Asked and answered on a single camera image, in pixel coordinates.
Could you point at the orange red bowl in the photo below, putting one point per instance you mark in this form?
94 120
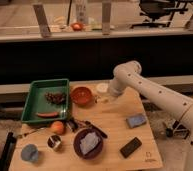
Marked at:
81 96

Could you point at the black chair beside table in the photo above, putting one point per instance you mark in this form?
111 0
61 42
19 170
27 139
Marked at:
7 152

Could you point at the green plastic tray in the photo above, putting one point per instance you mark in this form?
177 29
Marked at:
37 103

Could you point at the blue sponge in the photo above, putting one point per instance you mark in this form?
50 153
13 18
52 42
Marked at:
136 120

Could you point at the metal cup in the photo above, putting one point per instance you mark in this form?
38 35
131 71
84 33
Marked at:
54 142

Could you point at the bunch of dark grapes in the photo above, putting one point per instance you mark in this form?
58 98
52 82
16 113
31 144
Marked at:
55 98

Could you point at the yellow banana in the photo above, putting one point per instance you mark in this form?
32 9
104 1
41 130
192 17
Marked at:
99 99

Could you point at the grey crumpled cloth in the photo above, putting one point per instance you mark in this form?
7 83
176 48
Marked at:
89 142

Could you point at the white plastic cup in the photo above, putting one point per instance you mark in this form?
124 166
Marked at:
102 88

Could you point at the metal spoon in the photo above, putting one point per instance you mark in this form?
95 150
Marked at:
20 136

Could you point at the black remote control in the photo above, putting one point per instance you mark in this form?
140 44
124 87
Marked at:
130 147

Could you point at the small black object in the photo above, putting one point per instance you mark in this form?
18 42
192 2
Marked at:
73 126

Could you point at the red fruit on shelf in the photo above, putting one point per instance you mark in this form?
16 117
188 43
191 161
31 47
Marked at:
77 26

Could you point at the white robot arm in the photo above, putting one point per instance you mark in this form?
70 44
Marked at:
178 105

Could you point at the red chili pepper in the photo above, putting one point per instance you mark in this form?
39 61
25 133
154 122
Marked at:
47 115

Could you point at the blue plastic cup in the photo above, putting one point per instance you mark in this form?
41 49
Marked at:
30 153

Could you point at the black office chair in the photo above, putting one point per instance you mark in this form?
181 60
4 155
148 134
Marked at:
160 13

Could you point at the dark purple bowl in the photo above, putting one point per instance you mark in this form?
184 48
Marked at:
92 154

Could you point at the orange fruit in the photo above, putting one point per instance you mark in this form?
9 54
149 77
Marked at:
57 127

